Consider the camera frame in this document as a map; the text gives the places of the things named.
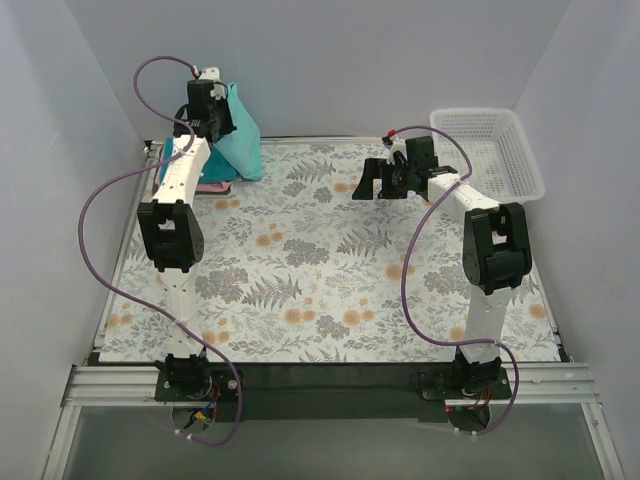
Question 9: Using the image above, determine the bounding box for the purple cable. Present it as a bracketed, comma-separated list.
[384, 124, 519, 437]
[78, 55, 246, 447]

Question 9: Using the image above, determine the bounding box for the folded pink t shirt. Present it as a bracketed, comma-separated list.
[196, 182, 232, 195]

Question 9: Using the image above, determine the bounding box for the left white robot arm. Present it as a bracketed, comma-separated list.
[137, 76, 235, 400]

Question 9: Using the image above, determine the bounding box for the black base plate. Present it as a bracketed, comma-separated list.
[154, 360, 512, 423]

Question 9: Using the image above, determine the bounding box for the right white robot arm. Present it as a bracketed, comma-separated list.
[352, 131, 532, 405]

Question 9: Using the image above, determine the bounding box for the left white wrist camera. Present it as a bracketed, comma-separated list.
[197, 67, 228, 99]

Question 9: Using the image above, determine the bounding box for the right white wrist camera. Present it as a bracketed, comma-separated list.
[382, 130, 408, 164]

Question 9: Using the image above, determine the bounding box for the aluminium frame rail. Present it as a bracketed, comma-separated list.
[41, 140, 626, 480]

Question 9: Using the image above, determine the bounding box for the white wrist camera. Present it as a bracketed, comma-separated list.
[197, 67, 228, 99]
[382, 130, 408, 164]

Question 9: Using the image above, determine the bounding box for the floral table mat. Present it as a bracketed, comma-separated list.
[98, 141, 564, 364]

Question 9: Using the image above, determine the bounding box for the white plastic basket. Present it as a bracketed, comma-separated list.
[429, 108, 545, 204]

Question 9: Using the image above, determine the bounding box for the teal green t shirt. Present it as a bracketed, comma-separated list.
[211, 83, 263, 181]

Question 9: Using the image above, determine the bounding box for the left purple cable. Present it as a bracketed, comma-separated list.
[78, 55, 246, 447]

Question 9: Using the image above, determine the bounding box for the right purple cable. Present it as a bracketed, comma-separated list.
[384, 124, 519, 437]

